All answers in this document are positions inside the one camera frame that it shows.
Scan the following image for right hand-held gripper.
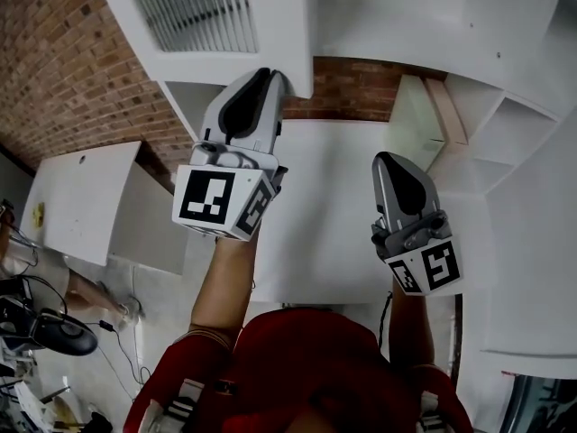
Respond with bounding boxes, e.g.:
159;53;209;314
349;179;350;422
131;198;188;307
371;152;466;298

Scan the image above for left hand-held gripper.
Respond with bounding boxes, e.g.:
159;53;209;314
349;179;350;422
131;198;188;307
170;67;286;243

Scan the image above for white louvered cabinet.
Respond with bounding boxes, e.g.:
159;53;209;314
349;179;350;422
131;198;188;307
93;0;567;122

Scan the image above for person's right forearm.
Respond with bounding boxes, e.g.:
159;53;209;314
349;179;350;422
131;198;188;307
386;290;437;370

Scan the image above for person's left forearm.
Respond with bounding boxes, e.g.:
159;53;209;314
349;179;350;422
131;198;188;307
188;227;261;347

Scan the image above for white desk with drawers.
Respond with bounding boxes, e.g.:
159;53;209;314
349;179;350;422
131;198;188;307
250;117;495;307

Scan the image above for white open shelf unit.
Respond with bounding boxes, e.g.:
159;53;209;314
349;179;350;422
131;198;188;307
444;73;565;197

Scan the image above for person's left hand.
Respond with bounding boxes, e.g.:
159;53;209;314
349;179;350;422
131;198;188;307
272;164;289;197

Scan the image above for white side table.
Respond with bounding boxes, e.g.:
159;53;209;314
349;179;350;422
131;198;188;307
21;140;191;275

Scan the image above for person's red shirt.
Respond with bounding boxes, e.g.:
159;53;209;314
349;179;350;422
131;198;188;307
122;307;475;433

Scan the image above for black framed glass door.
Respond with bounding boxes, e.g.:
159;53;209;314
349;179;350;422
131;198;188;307
499;369;577;433

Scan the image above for white paper sheets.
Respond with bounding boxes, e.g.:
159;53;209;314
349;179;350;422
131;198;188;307
0;376;46;433

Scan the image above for thin black wrist cord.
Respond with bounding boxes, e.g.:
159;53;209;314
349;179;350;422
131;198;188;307
377;290;395;356

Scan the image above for white striped harness strap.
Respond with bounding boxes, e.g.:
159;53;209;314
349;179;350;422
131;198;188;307
162;378;205;425
417;389;446;431

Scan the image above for black looped cable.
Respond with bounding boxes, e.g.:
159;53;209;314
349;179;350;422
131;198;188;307
17;273;69;318

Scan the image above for thin black floor cable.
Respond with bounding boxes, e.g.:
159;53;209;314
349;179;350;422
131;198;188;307
83;319;153;388

